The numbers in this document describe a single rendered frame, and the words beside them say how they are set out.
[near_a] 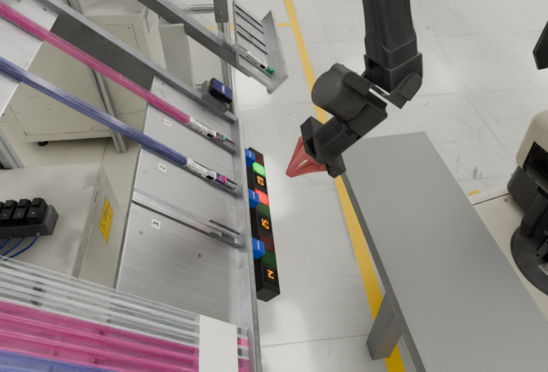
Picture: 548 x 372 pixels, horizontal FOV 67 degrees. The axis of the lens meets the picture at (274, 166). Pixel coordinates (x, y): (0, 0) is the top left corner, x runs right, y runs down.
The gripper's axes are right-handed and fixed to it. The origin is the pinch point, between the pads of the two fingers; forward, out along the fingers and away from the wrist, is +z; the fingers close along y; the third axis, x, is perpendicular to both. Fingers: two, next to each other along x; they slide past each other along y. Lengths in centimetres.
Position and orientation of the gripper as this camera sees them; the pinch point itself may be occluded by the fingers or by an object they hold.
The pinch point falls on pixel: (291, 172)
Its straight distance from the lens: 75.3
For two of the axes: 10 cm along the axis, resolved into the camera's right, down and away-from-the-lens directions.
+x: 7.4, 4.1, 5.3
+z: -6.6, 5.6, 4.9
